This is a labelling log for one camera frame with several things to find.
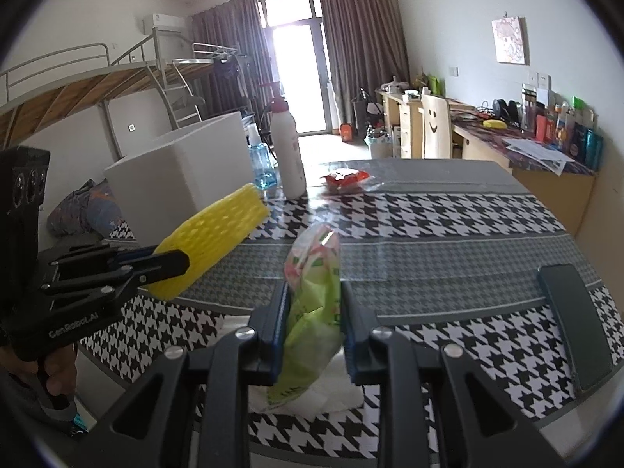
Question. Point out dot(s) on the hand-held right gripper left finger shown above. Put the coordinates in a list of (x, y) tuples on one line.
[(282, 331)]

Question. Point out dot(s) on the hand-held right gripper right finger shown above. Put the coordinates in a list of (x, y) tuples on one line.
[(350, 331)]

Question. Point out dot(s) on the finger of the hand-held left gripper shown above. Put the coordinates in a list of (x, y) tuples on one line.
[(139, 253), (165, 264)]

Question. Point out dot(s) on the yellow foam net sleeve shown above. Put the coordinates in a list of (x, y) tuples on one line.
[(214, 234)]

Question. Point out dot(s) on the white foam box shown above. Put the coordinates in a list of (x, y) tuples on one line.
[(185, 165)]

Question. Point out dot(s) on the person's left hand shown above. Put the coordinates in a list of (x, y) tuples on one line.
[(63, 370)]

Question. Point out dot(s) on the blue patterned quilt bundle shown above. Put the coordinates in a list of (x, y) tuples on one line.
[(83, 209)]

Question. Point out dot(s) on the blue spray bottle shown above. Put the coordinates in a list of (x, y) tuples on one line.
[(263, 165)]

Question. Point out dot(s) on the red snack packet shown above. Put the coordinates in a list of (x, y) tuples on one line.
[(346, 180)]

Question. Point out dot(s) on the grey metal bed ladder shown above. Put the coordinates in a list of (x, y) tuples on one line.
[(183, 92)]

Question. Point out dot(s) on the white pump bottle red cap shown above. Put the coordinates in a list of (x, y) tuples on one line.
[(288, 151)]

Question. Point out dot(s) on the metal bunk bed wooden slats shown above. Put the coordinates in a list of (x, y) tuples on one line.
[(73, 87)]

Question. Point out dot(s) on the white waste bin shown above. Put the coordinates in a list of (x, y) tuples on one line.
[(378, 145)]

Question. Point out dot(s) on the orange floor container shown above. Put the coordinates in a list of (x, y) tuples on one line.
[(346, 133)]

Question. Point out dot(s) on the dark hanging clothes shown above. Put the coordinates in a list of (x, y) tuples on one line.
[(226, 69)]

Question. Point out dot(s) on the light wooden desk drawers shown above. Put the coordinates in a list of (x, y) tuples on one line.
[(402, 126)]

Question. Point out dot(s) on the wooden chair smiley face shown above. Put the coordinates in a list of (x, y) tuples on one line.
[(436, 126)]

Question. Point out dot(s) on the grey-brown curtain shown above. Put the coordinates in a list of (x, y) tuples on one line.
[(229, 48), (363, 48)]

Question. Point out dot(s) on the dark green phone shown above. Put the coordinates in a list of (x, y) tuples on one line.
[(577, 326)]

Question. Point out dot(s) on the white air conditioner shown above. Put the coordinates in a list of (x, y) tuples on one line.
[(163, 23)]

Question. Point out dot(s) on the glass balcony door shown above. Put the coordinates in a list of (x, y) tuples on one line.
[(297, 68)]

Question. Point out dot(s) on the wooden desk dark top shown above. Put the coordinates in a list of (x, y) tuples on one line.
[(551, 190)]

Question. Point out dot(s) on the yellow desk item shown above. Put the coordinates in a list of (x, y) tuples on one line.
[(495, 124)]

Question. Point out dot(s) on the white paper sheets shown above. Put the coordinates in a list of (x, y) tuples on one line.
[(536, 155)]

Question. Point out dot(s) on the green box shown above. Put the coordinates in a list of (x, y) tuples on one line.
[(434, 86)]

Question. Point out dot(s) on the black desk device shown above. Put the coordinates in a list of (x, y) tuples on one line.
[(507, 109)]

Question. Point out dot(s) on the row of toiletry bottles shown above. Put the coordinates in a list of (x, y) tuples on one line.
[(565, 131)]

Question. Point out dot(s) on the white wall switch plates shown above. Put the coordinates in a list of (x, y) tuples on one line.
[(539, 80)]

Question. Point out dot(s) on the pink cartoon wall picture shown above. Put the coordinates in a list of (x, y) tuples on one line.
[(510, 40)]

